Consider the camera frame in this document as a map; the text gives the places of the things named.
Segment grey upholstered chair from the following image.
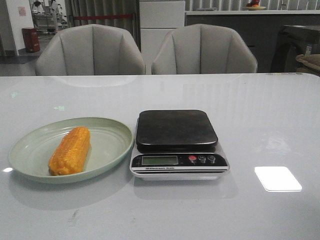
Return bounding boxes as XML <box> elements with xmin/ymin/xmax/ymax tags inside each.
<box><xmin>35</xmin><ymin>24</ymin><xmax>146</xmax><ymax>76</ymax></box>
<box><xmin>151</xmin><ymin>24</ymin><xmax>258</xmax><ymax>75</ymax></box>

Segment red trash bin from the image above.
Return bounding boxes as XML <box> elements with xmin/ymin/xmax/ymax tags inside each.
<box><xmin>21</xmin><ymin>27</ymin><xmax>40</xmax><ymax>53</ymax></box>

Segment fruit bowl on counter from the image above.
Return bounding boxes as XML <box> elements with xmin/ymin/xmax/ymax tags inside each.
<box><xmin>245</xmin><ymin>0</ymin><xmax>266</xmax><ymax>11</ymax></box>

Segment dark glossy side table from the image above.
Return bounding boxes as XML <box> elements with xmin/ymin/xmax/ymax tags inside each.
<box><xmin>270</xmin><ymin>25</ymin><xmax>320</xmax><ymax>73</ymax></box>

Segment light green plate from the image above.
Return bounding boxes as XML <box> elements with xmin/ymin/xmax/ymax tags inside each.
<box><xmin>9</xmin><ymin>117</ymin><xmax>134</xmax><ymax>184</ymax></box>

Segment white drawer cabinet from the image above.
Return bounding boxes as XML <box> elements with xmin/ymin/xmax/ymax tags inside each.
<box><xmin>139</xmin><ymin>0</ymin><xmax>185</xmax><ymax>75</ymax></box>

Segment left grey upholstered chair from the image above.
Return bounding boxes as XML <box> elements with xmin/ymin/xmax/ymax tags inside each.
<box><xmin>35</xmin><ymin>24</ymin><xmax>146</xmax><ymax>76</ymax></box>

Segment silver electronic kitchen scale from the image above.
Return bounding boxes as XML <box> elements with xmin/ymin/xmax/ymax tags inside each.
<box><xmin>129</xmin><ymin>109</ymin><xmax>230</xmax><ymax>181</ymax></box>

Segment tan cushion at right edge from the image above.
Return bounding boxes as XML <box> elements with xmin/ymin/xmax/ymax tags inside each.
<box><xmin>295</xmin><ymin>53</ymin><xmax>320</xmax><ymax>77</ymax></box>

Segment orange corn cob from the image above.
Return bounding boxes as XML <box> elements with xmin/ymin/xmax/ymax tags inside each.
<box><xmin>48</xmin><ymin>126</ymin><xmax>91</xmax><ymax>176</ymax></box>

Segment right grey upholstered chair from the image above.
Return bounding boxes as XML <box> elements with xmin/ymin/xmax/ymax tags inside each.
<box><xmin>151</xmin><ymin>24</ymin><xmax>258</xmax><ymax>75</ymax></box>

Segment grey counter with white top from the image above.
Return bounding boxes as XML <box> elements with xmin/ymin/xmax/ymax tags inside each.
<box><xmin>185</xmin><ymin>10</ymin><xmax>320</xmax><ymax>73</ymax></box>

